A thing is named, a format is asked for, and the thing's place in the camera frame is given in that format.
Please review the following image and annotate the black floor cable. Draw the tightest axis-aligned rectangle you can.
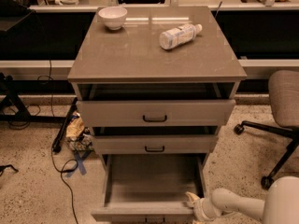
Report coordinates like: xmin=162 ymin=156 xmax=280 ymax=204
xmin=50 ymin=147 xmax=80 ymax=224

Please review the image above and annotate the grey top drawer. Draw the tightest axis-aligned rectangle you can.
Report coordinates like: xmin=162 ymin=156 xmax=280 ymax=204
xmin=77 ymin=100 xmax=235 ymax=127

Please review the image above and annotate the blue tape cross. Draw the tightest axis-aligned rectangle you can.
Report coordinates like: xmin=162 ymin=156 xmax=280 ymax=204
xmin=65 ymin=150 xmax=92 ymax=177

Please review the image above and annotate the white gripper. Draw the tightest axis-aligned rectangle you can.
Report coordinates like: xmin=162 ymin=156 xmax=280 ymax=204
xmin=185 ymin=191 xmax=221 ymax=224

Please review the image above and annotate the grey bottom drawer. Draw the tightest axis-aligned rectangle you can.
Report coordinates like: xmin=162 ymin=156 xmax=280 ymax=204
xmin=92 ymin=154 xmax=206 ymax=223

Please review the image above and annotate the grey drawer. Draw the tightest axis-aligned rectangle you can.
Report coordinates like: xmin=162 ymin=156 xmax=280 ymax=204
xmin=92 ymin=134 xmax=218 ymax=154
xmin=92 ymin=154 xmax=206 ymax=223
xmin=77 ymin=100 xmax=235 ymax=127

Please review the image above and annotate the grey middle drawer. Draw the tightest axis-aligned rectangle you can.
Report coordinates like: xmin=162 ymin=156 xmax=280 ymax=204
xmin=92 ymin=134 xmax=218 ymax=154

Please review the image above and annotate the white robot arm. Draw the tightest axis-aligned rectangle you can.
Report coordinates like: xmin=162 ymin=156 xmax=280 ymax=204
xmin=186 ymin=176 xmax=299 ymax=224

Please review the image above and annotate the black power strip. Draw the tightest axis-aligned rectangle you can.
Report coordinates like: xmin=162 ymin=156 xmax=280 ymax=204
xmin=51 ymin=98 xmax=78 ymax=153

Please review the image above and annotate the black clip on floor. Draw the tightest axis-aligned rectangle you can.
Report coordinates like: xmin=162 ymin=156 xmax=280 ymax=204
xmin=0 ymin=163 xmax=19 ymax=176

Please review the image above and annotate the white ceramic bowl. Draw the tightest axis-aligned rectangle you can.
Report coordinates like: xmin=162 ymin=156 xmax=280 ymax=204
xmin=98 ymin=7 xmax=127 ymax=30

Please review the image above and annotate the grey office chair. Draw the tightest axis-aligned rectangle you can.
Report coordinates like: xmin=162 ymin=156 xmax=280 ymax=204
xmin=234 ymin=70 xmax=299 ymax=189

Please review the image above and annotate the black desk leg frame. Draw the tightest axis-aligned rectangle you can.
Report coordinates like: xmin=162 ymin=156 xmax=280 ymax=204
xmin=0 ymin=73 xmax=65 ymax=123

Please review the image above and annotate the white plastic bottle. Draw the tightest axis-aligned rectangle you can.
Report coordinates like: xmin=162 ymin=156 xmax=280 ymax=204
xmin=159 ymin=24 xmax=203 ymax=50

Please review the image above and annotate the grey drawer cabinet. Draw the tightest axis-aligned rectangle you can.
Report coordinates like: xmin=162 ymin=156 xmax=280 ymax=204
xmin=67 ymin=6 xmax=248 ymax=179

